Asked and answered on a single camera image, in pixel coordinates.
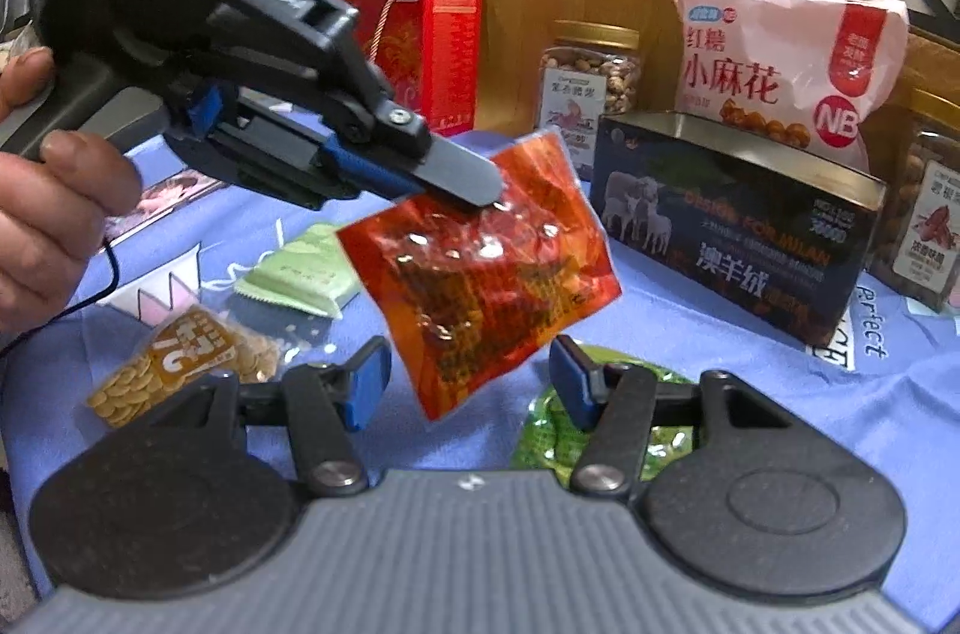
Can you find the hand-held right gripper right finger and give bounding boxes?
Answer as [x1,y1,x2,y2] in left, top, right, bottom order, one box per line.
[550,335,826,498]

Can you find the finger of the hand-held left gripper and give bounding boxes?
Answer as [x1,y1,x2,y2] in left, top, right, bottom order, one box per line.
[322,22,503,207]
[324,148,421,201]

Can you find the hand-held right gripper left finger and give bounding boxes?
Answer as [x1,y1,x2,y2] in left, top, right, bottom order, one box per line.
[142,337,392,498]

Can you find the dark green pickle packet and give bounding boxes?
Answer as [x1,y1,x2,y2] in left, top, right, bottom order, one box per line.
[510,341,702,474]

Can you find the red snack packet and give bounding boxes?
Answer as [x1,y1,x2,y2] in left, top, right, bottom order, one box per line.
[336,127,623,423]

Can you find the light green snack packet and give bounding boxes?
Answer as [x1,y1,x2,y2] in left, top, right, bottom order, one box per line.
[232,223,361,318]

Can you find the pumpkin seed packet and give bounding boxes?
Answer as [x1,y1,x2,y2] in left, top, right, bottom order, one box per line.
[86,302,301,431]

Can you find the black cardboard box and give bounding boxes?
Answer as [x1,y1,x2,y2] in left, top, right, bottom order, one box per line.
[589,110,887,348]

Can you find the person's left hand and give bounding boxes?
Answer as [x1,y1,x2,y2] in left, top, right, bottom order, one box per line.
[0,47,143,316]

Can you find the red gift box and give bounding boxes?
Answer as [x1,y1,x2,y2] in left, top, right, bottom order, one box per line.
[319,0,485,138]

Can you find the nut jar with purple label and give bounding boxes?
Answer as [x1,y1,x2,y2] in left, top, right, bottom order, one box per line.
[534,20,642,155]

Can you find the blue printed tablecloth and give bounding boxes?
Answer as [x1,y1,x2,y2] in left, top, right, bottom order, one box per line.
[0,127,960,605]

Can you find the pink snack bag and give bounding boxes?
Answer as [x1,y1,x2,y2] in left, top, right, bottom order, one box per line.
[667,0,910,174]

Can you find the nut jar with green label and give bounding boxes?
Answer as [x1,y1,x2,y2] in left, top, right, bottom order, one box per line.
[866,86,960,314]

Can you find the brown padded board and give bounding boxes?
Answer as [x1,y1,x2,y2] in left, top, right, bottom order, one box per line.
[900,25,960,102]

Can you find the black cable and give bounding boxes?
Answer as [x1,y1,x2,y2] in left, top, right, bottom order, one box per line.
[0,236,121,372]

